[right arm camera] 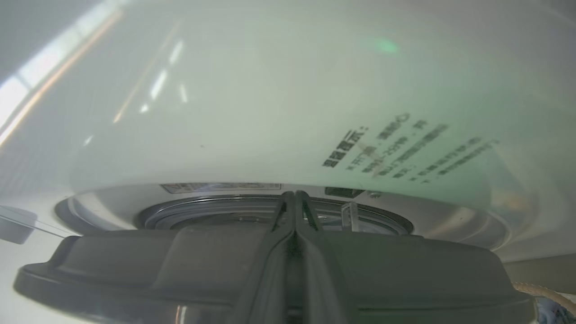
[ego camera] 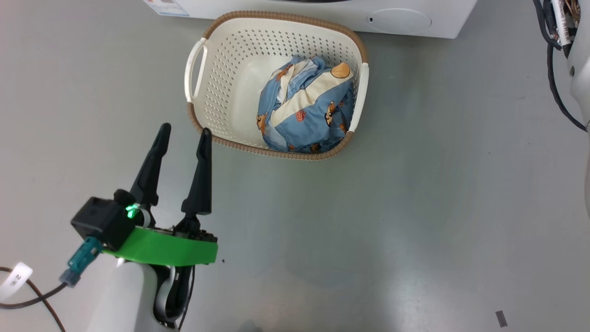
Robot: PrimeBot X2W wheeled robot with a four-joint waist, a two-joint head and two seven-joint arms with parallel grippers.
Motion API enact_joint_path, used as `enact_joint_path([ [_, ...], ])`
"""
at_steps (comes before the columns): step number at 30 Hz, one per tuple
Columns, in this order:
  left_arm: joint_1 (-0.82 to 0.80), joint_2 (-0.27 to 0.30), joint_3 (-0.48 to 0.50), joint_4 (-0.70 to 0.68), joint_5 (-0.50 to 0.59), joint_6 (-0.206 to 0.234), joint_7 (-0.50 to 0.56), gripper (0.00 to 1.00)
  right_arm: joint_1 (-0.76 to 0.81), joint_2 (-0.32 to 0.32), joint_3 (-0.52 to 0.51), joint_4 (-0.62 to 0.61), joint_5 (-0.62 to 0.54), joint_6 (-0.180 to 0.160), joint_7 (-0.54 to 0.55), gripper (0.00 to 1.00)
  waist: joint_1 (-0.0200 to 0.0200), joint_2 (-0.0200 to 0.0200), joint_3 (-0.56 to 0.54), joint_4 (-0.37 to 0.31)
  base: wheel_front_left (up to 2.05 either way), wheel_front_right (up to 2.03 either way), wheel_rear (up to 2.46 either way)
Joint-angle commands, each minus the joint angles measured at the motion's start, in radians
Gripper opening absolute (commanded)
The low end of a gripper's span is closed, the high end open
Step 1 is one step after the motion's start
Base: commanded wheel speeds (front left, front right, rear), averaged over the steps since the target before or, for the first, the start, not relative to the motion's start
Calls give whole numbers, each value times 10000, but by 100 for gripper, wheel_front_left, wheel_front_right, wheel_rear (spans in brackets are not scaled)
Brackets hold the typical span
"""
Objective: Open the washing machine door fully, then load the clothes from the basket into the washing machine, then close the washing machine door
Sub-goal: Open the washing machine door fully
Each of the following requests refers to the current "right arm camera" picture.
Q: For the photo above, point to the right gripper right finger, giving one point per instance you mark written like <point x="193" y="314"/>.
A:
<point x="319" y="288"/>

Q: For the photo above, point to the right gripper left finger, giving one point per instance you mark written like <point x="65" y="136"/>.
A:
<point x="270" y="288"/>

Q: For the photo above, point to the dark grey round washer door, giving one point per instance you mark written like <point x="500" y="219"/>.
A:
<point x="135" y="261"/>

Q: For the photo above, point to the blue bear print clothing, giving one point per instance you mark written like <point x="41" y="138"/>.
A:
<point x="558" y="312"/>

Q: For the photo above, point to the white front-load washing machine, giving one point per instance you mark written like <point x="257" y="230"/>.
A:
<point x="270" y="90"/>

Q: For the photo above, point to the cream laundry basket brown rim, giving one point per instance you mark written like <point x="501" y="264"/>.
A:
<point x="540" y="290"/>

